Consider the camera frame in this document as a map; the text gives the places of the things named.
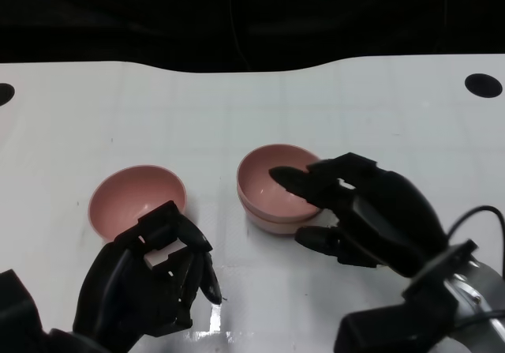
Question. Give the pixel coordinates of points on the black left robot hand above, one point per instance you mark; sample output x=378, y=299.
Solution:
x=114, y=294

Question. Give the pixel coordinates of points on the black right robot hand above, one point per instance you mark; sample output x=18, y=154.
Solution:
x=386, y=218

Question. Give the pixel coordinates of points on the pink plastic bowl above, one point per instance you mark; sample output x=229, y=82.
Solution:
x=260, y=187
x=134, y=195
x=276, y=228

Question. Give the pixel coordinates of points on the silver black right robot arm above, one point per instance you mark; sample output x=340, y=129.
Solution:
x=483, y=290

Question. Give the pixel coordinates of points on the black round table grommet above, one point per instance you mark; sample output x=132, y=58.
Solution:
x=5, y=94
x=483, y=85

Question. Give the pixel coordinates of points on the black backdrop cloth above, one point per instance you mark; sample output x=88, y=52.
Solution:
x=118, y=13

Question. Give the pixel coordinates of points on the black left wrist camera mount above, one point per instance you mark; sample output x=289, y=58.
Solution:
x=16, y=317

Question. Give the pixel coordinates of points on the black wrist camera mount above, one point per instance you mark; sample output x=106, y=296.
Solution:
x=16, y=317
x=394, y=325

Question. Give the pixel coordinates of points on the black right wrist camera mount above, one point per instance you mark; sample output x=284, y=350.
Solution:
x=394, y=325

